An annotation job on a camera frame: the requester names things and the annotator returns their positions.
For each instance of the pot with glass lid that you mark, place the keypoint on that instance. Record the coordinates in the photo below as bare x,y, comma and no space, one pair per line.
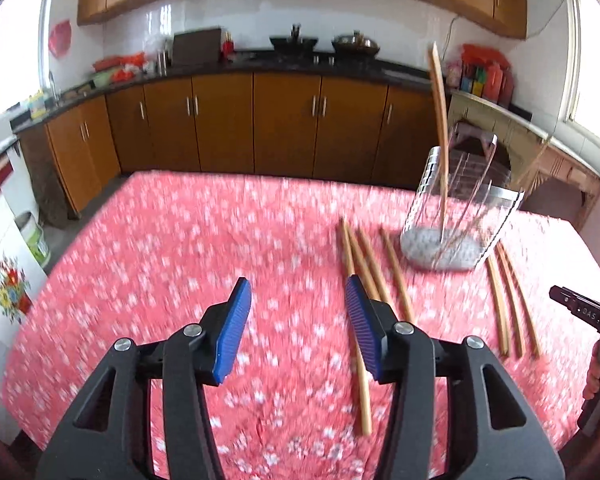
355,44

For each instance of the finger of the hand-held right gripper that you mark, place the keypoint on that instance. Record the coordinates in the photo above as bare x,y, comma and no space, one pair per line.
587,312

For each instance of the dark cutting board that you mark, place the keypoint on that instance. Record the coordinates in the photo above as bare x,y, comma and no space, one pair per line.
196,47

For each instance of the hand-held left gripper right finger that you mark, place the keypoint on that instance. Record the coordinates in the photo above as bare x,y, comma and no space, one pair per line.
362,330

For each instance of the black kitchen countertop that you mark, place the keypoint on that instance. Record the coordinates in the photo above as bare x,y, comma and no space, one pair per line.
395,71

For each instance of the metal sink faucet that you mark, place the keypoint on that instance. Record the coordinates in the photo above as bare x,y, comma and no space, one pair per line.
53,85

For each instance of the white plastic bucket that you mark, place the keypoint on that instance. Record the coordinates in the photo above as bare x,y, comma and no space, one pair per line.
32,240

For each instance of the yellow detergent bottle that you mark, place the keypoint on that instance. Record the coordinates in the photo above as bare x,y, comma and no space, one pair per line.
37,106

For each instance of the red floral tablecloth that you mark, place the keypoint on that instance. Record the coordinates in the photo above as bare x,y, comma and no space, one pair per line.
180,260

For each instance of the red wall decoration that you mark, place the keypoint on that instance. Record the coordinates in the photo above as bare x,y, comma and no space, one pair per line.
60,37

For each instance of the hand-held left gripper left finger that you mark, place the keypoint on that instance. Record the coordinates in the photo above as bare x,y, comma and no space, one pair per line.
230,330

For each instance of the wide kitchen window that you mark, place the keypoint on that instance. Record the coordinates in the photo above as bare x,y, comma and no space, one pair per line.
597,70

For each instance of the narrow kitchen window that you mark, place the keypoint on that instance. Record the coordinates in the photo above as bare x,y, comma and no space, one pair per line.
15,50

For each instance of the steel cup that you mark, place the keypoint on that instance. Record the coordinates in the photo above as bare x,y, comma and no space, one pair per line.
163,60

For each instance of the green basin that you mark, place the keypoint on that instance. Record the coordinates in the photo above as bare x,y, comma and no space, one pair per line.
102,79

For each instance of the large red sauce bottle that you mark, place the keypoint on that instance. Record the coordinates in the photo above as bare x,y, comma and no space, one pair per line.
492,82

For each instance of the small red bottle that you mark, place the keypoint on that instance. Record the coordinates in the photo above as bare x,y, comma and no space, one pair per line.
227,47

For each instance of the red bag over basin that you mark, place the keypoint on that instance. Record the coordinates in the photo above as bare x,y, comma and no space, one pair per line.
120,62

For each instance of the wooden base cabinets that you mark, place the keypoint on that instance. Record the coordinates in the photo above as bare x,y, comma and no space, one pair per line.
280,125

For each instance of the old wooden side table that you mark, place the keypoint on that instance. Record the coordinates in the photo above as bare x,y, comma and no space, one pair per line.
510,125

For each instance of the black wok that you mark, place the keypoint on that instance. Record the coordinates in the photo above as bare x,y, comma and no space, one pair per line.
292,42

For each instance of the white flower print cabinet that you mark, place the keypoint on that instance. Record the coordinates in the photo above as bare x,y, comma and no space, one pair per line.
5,280

